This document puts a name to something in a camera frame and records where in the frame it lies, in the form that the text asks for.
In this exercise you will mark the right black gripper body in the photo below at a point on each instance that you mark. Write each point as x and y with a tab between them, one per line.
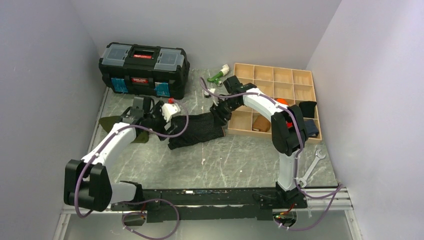
224	108

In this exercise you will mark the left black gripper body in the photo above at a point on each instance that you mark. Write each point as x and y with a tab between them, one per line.
156	121

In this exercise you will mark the black striped underwear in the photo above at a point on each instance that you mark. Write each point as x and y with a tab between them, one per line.
201	129

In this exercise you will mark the wooden compartment tray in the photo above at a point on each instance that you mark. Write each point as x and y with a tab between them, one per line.
293	85

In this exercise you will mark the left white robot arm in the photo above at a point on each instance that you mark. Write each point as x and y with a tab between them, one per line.
87	185

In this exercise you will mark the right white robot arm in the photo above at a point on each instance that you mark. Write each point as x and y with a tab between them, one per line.
288	130

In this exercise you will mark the brown rolled underwear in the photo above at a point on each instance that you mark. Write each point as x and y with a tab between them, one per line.
261	124

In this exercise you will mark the olive green underwear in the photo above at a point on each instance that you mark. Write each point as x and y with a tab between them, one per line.
108	122

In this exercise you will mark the orange rolled underwear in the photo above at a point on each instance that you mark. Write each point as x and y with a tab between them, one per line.
282	101

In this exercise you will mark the black rolled underwear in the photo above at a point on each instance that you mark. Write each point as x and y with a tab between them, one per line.
308	109

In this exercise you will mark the navy blue rolled underwear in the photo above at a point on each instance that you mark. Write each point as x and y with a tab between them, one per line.
311	128

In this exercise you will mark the green and white pipe fitting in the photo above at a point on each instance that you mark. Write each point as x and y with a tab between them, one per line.
216	79

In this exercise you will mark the black plastic toolbox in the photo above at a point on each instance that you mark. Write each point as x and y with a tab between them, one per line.
145	70

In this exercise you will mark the silver wrench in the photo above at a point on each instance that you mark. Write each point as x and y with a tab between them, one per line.
303	181

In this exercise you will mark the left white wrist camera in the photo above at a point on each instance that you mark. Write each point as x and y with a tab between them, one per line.
170	109

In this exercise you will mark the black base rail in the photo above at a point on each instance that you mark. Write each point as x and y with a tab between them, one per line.
260	203

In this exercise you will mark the aluminium frame rail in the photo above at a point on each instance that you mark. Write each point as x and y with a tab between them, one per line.
68	211

